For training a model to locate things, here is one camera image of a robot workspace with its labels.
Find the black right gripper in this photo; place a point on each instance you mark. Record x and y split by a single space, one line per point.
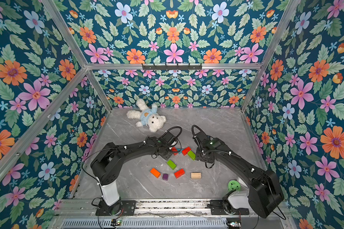
200 154

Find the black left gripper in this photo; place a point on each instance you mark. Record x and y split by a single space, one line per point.
168 156

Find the red block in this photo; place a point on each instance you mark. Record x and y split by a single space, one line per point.
179 173
174 150
186 150

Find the green block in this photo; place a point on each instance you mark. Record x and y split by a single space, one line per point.
171 164
192 155

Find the natural wood block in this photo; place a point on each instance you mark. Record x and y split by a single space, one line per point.
196 175

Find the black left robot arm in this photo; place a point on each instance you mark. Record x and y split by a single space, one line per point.
107 165

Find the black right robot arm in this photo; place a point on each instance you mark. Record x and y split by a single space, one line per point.
264 192

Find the white teddy bear blue shirt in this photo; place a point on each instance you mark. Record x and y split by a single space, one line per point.
147 116

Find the orange block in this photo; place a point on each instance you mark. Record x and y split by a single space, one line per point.
155 172

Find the purple cube block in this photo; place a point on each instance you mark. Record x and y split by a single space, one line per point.
165 177

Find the right small circuit board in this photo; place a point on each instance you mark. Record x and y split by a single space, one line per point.
233 224

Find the small circuit board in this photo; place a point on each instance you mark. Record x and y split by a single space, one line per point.
116 222
233 224

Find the left small circuit board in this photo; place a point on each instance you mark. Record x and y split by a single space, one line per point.
116 222

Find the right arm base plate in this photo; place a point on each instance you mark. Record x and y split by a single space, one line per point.
215 206

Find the black hook rail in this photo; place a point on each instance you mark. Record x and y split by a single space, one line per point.
167 67

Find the white vented cable duct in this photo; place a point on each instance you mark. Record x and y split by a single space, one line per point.
147 223

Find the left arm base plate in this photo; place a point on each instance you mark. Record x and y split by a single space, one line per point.
129 207

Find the aluminium front rail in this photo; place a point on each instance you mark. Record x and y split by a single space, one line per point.
161 208

